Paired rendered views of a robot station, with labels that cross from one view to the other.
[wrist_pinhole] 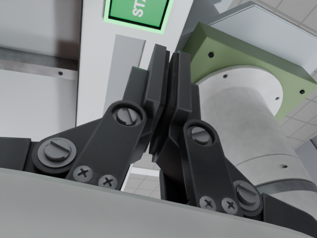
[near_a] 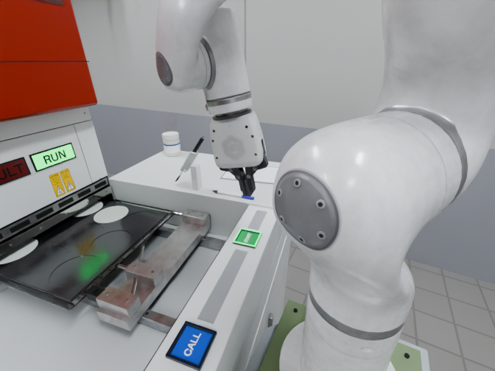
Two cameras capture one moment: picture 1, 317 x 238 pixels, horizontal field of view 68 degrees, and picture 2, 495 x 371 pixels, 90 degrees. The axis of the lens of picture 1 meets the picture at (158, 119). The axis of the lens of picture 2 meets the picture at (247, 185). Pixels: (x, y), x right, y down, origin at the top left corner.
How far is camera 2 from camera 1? 56 cm
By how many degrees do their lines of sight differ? 110
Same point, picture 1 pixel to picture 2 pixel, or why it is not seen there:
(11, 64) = (155, 314)
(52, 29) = not seen: hidden behind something
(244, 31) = not seen: hidden behind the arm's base
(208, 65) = (296, 319)
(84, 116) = (202, 285)
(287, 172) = not seen: hidden behind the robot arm
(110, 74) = (227, 265)
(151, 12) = (250, 241)
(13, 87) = (129, 353)
